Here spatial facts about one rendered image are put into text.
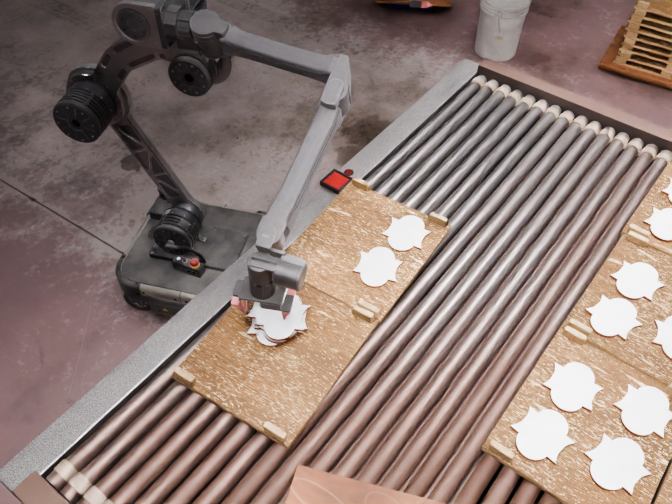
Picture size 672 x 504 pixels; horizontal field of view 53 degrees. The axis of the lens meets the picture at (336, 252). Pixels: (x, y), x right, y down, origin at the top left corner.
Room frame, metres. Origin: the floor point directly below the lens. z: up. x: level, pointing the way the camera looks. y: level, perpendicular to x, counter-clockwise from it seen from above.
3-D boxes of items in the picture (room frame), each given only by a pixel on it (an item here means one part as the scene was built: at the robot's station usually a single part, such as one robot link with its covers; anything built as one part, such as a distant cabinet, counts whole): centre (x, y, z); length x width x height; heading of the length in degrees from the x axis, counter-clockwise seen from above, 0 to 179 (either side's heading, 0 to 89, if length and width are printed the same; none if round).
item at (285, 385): (0.92, 0.14, 0.93); 0.41 x 0.35 x 0.02; 148
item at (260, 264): (0.94, 0.16, 1.23); 0.07 x 0.06 x 0.07; 73
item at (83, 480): (1.33, 0.00, 0.90); 1.95 x 0.05 x 0.05; 143
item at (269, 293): (0.94, 0.17, 1.17); 0.10 x 0.07 x 0.07; 81
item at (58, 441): (1.40, 0.10, 0.89); 2.08 x 0.08 x 0.06; 143
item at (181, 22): (1.57, 0.41, 1.45); 0.09 x 0.08 x 0.12; 166
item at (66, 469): (1.36, 0.04, 0.90); 1.95 x 0.05 x 0.05; 143
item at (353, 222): (1.27, -0.08, 0.93); 0.41 x 0.35 x 0.02; 147
